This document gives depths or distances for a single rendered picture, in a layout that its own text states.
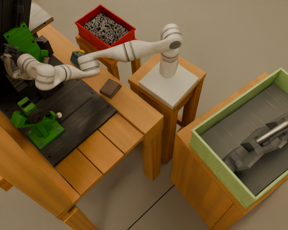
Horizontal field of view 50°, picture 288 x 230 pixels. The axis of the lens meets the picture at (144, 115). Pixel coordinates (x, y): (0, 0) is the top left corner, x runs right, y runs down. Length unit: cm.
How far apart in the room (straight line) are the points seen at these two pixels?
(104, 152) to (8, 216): 121
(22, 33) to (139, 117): 68
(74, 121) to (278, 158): 102
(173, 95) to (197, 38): 155
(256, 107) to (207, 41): 151
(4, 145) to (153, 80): 103
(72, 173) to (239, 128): 87
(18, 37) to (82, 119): 49
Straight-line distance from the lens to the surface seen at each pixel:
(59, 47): 194
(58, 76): 133
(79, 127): 160
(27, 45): 162
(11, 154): 93
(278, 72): 180
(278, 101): 181
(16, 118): 144
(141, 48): 147
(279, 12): 360
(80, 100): 168
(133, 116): 159
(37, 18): 180
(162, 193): 237
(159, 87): 169
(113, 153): 153
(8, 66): 158
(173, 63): 163
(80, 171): 153
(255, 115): 173
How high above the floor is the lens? 228
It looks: 60 degrees down
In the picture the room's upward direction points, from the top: 4 degrees counter-clockwise
